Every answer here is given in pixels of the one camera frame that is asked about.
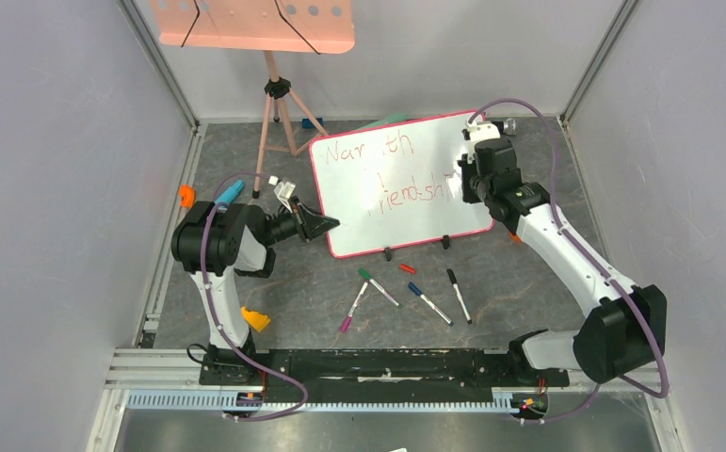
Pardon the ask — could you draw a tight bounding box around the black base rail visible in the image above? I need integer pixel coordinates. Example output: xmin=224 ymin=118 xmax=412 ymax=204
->
xmin=199 ymin=347 xmax=570 ymax=404

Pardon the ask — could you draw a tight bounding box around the green whiteboard marker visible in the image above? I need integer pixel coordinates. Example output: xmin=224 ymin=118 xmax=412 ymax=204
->
xmin=358 ymin=267 xmax=401 ymax=308

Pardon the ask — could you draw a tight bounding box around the orange toy block at wall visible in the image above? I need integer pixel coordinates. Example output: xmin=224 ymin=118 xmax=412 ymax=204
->
xmin=178 ymin=185 xmax=196 ymax=209

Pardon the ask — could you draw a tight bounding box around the red marker cap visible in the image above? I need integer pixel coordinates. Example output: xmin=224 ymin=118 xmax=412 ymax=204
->
xmin=399 ymin=264 xmax=416 ymax=275

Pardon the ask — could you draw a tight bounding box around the black whiteboard marker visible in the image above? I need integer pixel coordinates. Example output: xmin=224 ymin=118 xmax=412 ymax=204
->
xmin=446 ymin=268 xmax=473 ymax=325

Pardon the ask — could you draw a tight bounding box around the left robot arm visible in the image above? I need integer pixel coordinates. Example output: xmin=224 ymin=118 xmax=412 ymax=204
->
xmin=171 ymin=197 xmax=341 ymax=384

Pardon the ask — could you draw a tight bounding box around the pink framed whiteboard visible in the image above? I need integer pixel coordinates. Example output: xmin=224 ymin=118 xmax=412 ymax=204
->
xmin=309 ymin=111 xmax=494 ymax=258

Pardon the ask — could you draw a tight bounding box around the blue whiteboard marker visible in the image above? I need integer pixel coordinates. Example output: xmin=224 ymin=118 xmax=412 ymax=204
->
xmin=408 ymin=282 xmax=454 ymax=327

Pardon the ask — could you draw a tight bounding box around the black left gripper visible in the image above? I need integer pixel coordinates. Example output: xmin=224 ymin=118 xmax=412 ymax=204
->
xmin=262 ymin=195 xmax=338 ymax=246

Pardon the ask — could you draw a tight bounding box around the mint green cylinder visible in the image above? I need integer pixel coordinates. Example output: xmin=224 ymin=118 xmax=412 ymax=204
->
xmin=360 ymin=113 xmax=408 ymax=130

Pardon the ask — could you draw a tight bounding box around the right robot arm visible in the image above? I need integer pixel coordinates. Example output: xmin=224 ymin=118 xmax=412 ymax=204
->
xmin=458 ymin=138 xmax=667 ymax=384

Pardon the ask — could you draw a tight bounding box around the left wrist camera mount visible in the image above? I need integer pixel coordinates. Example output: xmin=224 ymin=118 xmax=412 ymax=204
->
xmin=268 ymin=176 xmax=296 ymax=212

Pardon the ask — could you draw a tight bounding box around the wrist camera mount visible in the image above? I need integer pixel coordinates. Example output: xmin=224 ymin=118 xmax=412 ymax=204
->
xmin=461 ymin=121 xmax=502 ymax=164
xmin=268 ymin=176 xmax=296 ymax=212

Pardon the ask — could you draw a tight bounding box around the purple cable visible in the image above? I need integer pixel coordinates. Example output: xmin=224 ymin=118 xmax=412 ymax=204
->
xmin=467 ymin=98 xmax=671 ymax=427
xmin=199 ymin=173 xmax=310 ymax=424

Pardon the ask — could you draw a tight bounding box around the orange stair toy block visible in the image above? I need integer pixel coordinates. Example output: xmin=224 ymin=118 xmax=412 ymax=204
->
xmin=241 ymin=307 xmax=271 ymax=332

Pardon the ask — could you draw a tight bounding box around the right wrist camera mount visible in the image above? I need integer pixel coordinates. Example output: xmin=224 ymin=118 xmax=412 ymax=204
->
xmin=461 ymin=121 xmax=502 ymax=164

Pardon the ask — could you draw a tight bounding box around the purple whiteboard marker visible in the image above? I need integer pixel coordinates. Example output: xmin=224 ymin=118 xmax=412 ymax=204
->
xmin=339 ymin=281 xmax=369 ymax=333

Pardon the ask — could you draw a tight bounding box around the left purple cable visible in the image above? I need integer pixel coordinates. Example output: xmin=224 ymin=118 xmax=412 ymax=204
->
xmin=199 ymin=173 xmax=310 ymax=424

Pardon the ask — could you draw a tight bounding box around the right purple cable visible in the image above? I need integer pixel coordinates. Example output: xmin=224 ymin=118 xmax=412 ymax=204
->
xmin=467 ymin=98 xmax=671 ymax=427

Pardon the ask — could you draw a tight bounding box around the pink music stand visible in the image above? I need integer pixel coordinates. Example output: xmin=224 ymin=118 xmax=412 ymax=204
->
xmin=150 ymin=1 xmax=355 ymax=174

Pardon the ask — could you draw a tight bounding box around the black microphone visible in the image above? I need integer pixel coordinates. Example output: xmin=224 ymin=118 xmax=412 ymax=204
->
xmin=501 ymin=118 xmax=517 ymax=137

